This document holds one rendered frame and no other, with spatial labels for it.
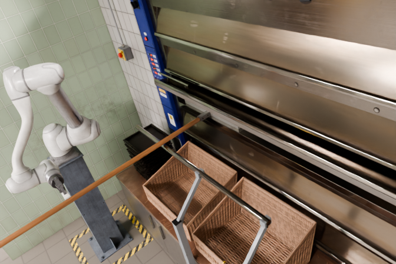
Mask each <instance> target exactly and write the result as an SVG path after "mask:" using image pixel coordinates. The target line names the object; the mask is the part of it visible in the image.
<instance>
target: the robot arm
mask: <svg viewBox="0 0 396 264"><path fill-rule="evenodd" d="M64 77H65V75H64V70H63V69H62V67H61V66H60V65H59V64H57V63H52V62H46V63H42V64H37V65H33V66H30V67H28V68H24V69H21V70H20V68H19V67H17V66H11V67H8V68H6V69H4V72H3V80H4V86H5V89H6V91H7V93H8V95H9V97H10V99H11V101H12V103H13V104H14V106H15V107H16V109H17V110H18V112H19V113H20V115H21V118H22V125H21V129H20V132H19V135H18V138H17V141H16V145H15V148H14V151H13V154H12V168H13V172H12V174H11V177H10V178H9V179H8V180H7V181H6V184H5V185H6V187H7V189H8V190H9V191H10V192H11V193H21V192H24V191H27V190H29V189H32V188H34V187H36V186H37V185H39V184H41V183H45V182H47V183H48V184H49V185H50V186H51V187H53V188H55V189H57V190H59V192H60V193H61V194H62V195H63V197H64V199H65V200H67V199H69V198H70V197H71V196H70V194H68V192H67V191H66V190H65V187H64V185H63V184H64V179H63V176H62V174H61V172H60V169H59V166H61V165H63V164H64V163H66V162H68V161H70V160H72V159H73V158H75V157H78V156H79V155H80V154H79V153H78V152H76V150H75V149H74V148H73V146H78V145H81V144H85V143H88V142H91V141H93V140H95V139H96V138H97V137H98V136H99V135H100V134H101V130H100V125H99V123H98V122H97V121H96V120H93V119H89V118H87V117H85V116H83V115H80V114H79V113H78V111H77V110H76V108H75V107H74V105H73V104H72V102H71V101H70V99H69V98H68V96H67V95H66V93H65V91H64V90H63V89H62V87H61V83H62V81H63V80H64ZM33 90H37V91H39V92H41V93H43V94H45V95H46V96H47V97H48V98H49V100H50V101H51V102H52V103H53V105H54V106H55V108H56V109H57V110H58V112H59V113H60V114H61V116H62V117H63V119H64V120H65V121H66V122H67V126H62V125H60V124H57V123H52V124H49V125H47V126H46V127H45V128H44V129H43V135H42V137H43V141H44V144H45V146H46V148H47V149H48V151H49V153H50V154H51V155H50V159H49V160H43V161H42V162H40V164H39V166H38V167H36V168H34V169H30V168H29V167H27V166H25V165H24V163H23V161H22V156H23V153H24V150H25V148H26V145H27V142H28V140H29V137H30V135H31V131H32V128H33V125H34V115H33V110H32V105H31V99H30V96H29V92H30V91H33Z"/></svg>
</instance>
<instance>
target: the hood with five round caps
mask: <svg viewBox="0 0 396 264"><path fill-rule="evenodd" d="M151 2H152V5H153V6H156V7H160V8H166V9H172V10H177V11H183V12H188V13H193V14H199V15H205V16H209V17H215V18H221V19H227V20H231V21H237V22H243V23H247V24H253V25H259V26H263V27H269V28H276V29H281V30H285V31H292V32H298V33H301V34H308V35H314V36H317V37H324V38H330V39H336V40H340V41H346V42H352V43H356V44H362V45H369V46H372V47H378V48H385V49H388V50H394V51H396V0H151Z"/></svg>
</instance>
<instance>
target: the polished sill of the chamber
mask: <svg viewBox="0 0 396 264"><path fill-rule="evenodd" d="M179 104H180V106H181V107H183V108H185V109H187V110H188V111H190V112H192V113H194V114H195V115H197V116H199V115H200V114H202V113H203V111H201V110H199V109H197V108H195V107H193V106H191V105H189V104H187V103H185V100H184V99H182V100H181V101H179ZM205 120H207V121H209V122H211V123H212V124H214V125H216V126H218V127H220V128H222V129H224V130H226V131H227V132H229V133H231V134H233V135H235V136H236V137H238V138H241V139H242V140H244V141H246V142H248V143H250V144H251V145H253V146H255V147H257V148H259V149H261V150H263V151H265V152H267V153H268V154H270V155H272V156H274V157H276V158H277V159H279V160H282V161H283V162H285V163H287V164H289V165H291V166H292V167H294V168H296V169H298V170H300V171H302V172H304V173H306V174H307V175H309V176H311V177H313V178H315V179H317V180H319V181H320V182H323V183H324V184H326V185H328V186H330V187H332V188H333V189H335V190H337V191H339V192H341V193H343V194H345V195H347V196H348V197H350V198H352V199H354V200H356V201H358V202H360V203H362V204H363V205H365V206H367V207H369V208H371V209H372V210H374V211H376V212H378V213H380V214H382V215H384V216H386V217H387V218H389V219H391V220H393V221H395V222H396V206H395V205H393V204H391V203H389V202H387V201H385V200H383V199H381V198H379V197H377V196H375V195H373V194H371V193H369V192H367V191H365V190H363V189H361V188H359V187H357V186H355V185H353V184H351V183H349V182H347V181H346V180H344V179H342V178H340V177H338V176H336V175H334V174H332V173H330V172H328V171H326V170H324V169H322V168H320V167H318V166H316V165H314V164H312V163H310V162H308V161H306V160H304V159H302V158H300V157H298V156H296V155H294V154H292V153H290V152H288V151H286V150H284V149H282V148H280V147H278V146H276V145H274V144H272V143H270V142H268V141H266V140H264V139H262V138H260V137H258V136H256V135H254V134H252V133H250V132H248V131H246V130H244V129H242V128H240V129H237V128H235V127H233V126H231V125H229V124H227V123H225V122H223V121H221V120H219V119H217V118H215V117H213V116H210V117H208V118H206V119H205Z"/></svg>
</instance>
